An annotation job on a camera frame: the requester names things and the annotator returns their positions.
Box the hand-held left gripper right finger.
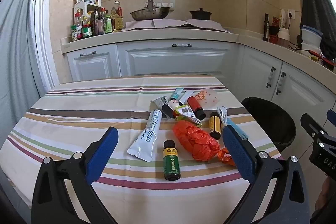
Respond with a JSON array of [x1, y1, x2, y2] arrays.
[[223, 124, 311, 224]]

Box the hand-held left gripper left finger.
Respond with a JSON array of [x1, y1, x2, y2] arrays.
[[31, 126, 119, 224]]

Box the small orange wrapper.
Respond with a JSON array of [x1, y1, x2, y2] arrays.
[[217, 148, 237, 167]]

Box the light blue sachet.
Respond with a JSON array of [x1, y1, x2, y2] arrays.
[[226, 118, 249, 141]]

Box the yellow label dark bottle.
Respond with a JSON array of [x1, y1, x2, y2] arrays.
[[209, 112, 222, 140]]

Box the black trash bin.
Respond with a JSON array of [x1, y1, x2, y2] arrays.
[[240, 97, 297, 153]]

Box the orange plastic bag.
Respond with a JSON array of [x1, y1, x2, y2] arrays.
[[173, 120, 221, 162]]

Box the large white tube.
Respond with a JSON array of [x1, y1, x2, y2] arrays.
[[127, 109, 161, 162]]

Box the clear bag with orange print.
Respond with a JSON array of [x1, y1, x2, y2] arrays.
[[196, 89, 218, 107]]

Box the green and white packet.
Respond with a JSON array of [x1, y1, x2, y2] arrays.
[[175, 106, 202, 126]]

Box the green label dark bottle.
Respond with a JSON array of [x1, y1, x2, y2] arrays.
[[163, 139, 181, 181]]

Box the grey tube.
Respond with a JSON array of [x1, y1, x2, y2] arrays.
[[151, 96, 175, 119]]

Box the small white bottle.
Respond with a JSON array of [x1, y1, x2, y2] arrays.
[[168, 98, 184, 112]]

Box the teal sachet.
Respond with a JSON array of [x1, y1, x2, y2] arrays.
[[169, 88, 185, 102]]

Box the striped tablecloth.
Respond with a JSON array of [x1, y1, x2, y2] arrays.
[[0, 74, 285, 214]]

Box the red flat tool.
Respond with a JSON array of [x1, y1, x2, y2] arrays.
[[308, 49, 336, 65]]

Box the stacked white containers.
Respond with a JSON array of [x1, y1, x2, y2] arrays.
[[301, 25, 323, 55]]

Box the white lidded jar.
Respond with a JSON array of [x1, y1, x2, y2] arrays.
[[278, 27, 290, 41]]

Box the black cup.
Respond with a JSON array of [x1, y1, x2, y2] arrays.
[[269, 26, 279, 43]]

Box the white kitchen cabinets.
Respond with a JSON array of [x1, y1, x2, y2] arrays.
[[63, 40, 336, 164]]

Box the tall dark oil bottle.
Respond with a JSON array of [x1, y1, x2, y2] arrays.
[[263, 13, 270, 42]]

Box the group of condiment bottles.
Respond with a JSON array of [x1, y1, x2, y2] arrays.
[[70, 0, 124, 42]]

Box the pink stove cover cloth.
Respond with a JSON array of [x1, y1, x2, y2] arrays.
[[185, 19, 228, 32], [123, 19, 189, 31]]

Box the yellow cooking oil jug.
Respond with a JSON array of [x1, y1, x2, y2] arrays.
[[110, 1, 124, 32]]

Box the beige kitchen countertop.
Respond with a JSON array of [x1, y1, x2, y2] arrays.
[[60, 27, 336, 77]]

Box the light grey curtain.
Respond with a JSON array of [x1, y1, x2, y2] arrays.
[[0, 0, 50, 140]]

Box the black lidded pot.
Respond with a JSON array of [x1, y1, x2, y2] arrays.
[[189, 8, 213, 21]]

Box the steel wok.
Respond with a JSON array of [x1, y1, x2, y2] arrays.
[[130, 0, 171, 21]]

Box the white spice rack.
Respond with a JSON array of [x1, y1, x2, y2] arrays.
[[73, 2, 105, 30]]

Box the white door frame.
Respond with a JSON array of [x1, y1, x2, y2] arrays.
[[31, 0, 62, 89]]

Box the white wall hook rack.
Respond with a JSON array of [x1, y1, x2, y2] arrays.
[[155, 0, 176, 12]]

